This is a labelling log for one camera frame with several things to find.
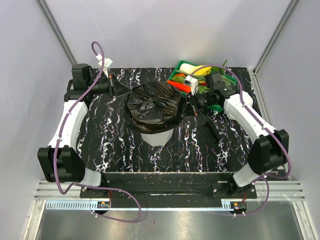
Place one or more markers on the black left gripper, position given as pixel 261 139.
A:
pixel 115 88

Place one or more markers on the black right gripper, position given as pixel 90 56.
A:
pixel 192 102

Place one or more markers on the black trash bag roll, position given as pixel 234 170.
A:
pixel 210 132

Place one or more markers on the white faceted trash bin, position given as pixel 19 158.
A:
pixel 158 138

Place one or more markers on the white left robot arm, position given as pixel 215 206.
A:
pixel 60 161

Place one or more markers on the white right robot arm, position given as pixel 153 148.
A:
pixel 269 146

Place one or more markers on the orange carrot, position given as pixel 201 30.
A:
pixel 180 86

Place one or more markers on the white and yellow cabbage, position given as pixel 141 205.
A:
pixel 200 69

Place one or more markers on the green plastic vegetable tray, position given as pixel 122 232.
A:
pixel 178 76

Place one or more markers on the crumpled white paper ball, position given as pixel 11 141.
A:
pixel 247 99

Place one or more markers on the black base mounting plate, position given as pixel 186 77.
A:
pixel 134 184

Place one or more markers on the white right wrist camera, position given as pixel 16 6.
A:
pixel 192 83

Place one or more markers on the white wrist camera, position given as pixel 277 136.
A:
pixel 106 65
pixel 192 83

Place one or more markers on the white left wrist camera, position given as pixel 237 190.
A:
pixel 106 65

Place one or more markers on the aluminium rail with slots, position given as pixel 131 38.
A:
pixel 274 191

